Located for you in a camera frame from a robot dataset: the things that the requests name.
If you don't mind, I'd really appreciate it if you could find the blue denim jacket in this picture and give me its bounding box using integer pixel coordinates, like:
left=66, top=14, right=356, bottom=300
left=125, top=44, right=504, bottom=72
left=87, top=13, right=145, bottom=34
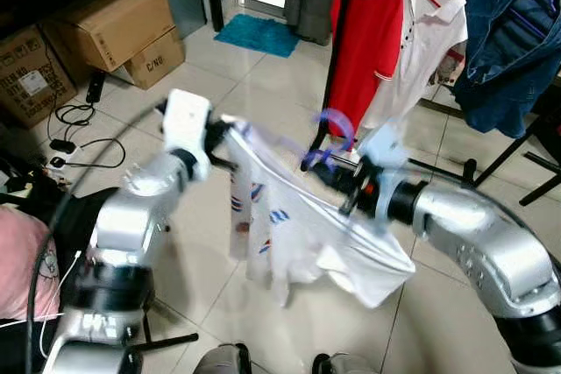
left=454, top=0, right=561, bottom=138

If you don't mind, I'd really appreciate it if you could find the cardboard box white label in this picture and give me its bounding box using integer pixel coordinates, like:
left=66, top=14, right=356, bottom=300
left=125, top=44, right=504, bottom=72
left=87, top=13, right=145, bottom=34
left=0, top=24, right=80, bottom=130

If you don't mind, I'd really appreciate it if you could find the person in pink clothes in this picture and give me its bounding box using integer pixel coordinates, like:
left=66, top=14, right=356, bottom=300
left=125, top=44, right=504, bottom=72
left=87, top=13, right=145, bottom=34
left=0, top=203, right=58, bottom=322

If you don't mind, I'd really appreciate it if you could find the teal floor mat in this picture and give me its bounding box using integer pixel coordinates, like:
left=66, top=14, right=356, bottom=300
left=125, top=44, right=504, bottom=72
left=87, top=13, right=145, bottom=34
left=213, top=13, right=301, bottom=59

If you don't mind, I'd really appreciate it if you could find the small printed cardboard box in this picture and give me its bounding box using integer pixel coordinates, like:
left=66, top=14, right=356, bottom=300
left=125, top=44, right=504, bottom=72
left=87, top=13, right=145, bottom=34
left=123, top=28, right=186, bottom=90

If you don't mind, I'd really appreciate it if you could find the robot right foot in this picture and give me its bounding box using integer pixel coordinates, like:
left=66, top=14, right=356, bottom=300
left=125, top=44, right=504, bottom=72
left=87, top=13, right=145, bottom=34
left=314, top=352, right=380, bottom=374

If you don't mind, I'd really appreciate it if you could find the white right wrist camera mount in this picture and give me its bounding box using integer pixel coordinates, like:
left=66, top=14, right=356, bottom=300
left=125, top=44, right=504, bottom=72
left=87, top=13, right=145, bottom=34
left=355, top=124, right=410, bottom=173

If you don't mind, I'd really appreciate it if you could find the black power cable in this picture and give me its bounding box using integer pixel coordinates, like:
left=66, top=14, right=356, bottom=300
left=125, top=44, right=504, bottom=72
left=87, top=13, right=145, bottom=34
left=53, top=102, right=128, bottom=169

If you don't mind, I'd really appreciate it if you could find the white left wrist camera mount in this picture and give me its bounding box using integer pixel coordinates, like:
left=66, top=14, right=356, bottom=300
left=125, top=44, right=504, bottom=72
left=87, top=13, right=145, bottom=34
left=163, top=89, right=214, bottom=182

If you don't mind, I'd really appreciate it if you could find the black clothes rack silver rail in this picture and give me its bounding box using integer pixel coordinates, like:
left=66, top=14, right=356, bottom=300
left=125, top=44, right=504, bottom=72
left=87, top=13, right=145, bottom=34
left=307, top=0, right=561, bottom=208

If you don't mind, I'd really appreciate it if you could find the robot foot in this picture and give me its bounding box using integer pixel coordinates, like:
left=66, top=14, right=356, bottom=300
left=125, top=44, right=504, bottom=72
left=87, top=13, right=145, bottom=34
left=193, top=343, right=255, bottom=374
left=314, top=352, right=380, bottom=374

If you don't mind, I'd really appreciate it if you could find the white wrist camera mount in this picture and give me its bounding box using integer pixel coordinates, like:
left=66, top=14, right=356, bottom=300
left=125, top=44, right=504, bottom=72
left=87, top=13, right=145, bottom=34
left=163, top=89, right=214, bottom=182
left=355, top=124, right=410, bottom=173

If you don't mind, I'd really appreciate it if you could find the thin white cable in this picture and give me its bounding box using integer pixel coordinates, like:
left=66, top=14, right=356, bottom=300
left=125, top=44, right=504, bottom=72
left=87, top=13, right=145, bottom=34
left=39, top=250, right=84, bottom=359

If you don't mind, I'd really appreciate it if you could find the large plain cardboard box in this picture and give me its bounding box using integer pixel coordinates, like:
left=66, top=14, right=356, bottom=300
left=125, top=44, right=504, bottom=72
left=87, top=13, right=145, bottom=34
left=44, top=0, right=176, bottom=73

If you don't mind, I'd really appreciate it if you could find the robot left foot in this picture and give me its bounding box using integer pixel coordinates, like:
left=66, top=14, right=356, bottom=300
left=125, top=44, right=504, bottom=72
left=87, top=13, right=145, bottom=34
left=193, top=343, right=255, bottom=374

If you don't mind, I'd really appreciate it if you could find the white polo shirt red trim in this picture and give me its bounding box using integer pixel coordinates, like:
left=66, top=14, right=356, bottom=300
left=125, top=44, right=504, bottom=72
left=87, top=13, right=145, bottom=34
left=364, top=0, right=468, bottom=130

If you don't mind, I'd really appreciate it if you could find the white power strip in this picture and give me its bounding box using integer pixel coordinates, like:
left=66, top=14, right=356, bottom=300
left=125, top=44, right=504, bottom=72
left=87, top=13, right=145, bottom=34
left=48, top=138, right=80, bottom=170

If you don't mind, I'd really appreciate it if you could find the black power adapter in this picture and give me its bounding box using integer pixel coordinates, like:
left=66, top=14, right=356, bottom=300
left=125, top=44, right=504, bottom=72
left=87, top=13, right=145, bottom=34
left=85, top=70, right=108, bottom=104

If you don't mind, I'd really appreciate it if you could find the white shirt blue red print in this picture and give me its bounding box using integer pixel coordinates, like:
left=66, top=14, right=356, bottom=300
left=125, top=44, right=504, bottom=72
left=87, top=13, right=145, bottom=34
left=215, top=116, right=417, bottom=309

